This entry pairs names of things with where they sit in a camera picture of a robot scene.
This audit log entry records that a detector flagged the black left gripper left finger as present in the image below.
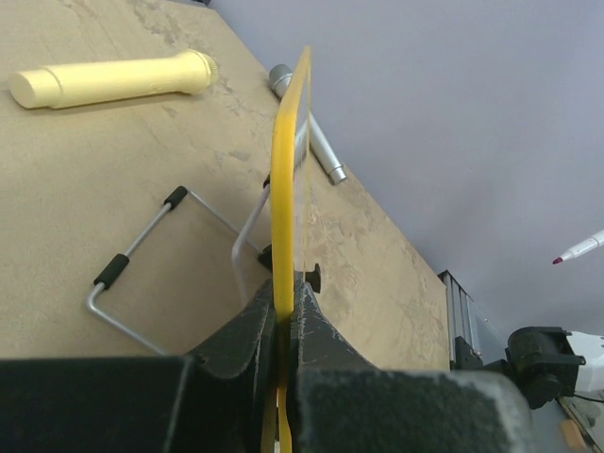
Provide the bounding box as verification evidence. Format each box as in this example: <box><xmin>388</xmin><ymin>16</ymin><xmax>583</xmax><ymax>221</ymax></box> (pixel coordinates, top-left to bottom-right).
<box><xmin>178</xmin><ymin>279</ymin><xmax>277</xmax><ymax>452</ymax></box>

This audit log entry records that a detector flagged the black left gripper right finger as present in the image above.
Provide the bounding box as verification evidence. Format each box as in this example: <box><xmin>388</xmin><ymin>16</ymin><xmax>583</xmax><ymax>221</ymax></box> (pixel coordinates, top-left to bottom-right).
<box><xmin>287</xmin><ymin>282</ymin><xmax>472</xmax><ymax>452</ymax></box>

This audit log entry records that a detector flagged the yellow framed whiteboard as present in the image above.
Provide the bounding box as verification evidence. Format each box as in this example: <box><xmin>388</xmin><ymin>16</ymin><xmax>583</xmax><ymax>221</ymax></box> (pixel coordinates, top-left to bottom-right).
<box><xmin>270</xmin><ymin>45</ymin><xmax>311</xmax><ymax>452</ymax></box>

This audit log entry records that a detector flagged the pink and white marker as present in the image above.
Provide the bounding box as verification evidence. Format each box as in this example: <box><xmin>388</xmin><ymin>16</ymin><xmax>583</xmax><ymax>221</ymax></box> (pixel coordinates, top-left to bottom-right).
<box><xmin>552</xmin><ymin>230</ymin><xmax>604</xmax><ymax>265</ymax></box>

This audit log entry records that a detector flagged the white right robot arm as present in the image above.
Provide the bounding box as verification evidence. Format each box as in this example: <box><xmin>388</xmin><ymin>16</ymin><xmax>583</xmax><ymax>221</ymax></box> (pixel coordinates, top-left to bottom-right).
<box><xmin>506</xmin><ymin>327</ymin><xmax>603</xmax><ymax>410</ymax></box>

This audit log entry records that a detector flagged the silver toy microphone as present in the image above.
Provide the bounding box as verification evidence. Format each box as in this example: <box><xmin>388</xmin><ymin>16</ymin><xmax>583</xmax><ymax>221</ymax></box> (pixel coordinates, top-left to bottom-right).
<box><xmin>269</xmin><ymin>64</ymin><xmax>347</xmax><ymax>185</ymax></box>

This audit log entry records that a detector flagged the cream toy microphone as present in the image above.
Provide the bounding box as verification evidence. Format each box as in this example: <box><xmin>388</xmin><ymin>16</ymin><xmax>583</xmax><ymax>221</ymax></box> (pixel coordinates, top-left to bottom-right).
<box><xmin>8</xmin><ymin>49</ymin><xmax>218</xmax><ymax>109</ymax></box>

